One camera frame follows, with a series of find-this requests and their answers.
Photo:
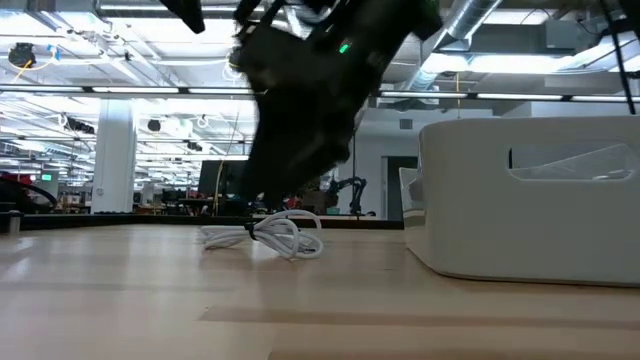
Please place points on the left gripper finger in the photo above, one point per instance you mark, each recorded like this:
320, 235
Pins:
187, 12

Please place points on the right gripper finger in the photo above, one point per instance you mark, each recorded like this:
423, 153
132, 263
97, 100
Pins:
272, 160
320, 155

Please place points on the small white plastic bin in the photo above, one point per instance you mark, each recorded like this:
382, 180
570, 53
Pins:
410, 192

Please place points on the large white plastic bin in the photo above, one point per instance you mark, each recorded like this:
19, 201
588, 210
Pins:
465, 225

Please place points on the black background robot arm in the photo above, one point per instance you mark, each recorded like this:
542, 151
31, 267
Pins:
356, 187

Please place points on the black computer monitor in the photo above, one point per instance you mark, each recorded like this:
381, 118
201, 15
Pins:
220, 177

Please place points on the grey door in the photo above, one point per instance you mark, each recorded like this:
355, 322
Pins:
400, 190

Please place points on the LED light bar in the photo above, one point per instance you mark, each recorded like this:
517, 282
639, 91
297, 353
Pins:
135, 90

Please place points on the white building pillar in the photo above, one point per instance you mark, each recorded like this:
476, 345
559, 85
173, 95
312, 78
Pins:
114, 160

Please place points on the narrow spiral ventilation duct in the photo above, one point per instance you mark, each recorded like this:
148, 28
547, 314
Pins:
465, 20

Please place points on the black table edge rail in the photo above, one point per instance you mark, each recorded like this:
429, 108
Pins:
125, 221

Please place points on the short metal post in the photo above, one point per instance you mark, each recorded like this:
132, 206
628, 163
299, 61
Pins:
14, 224

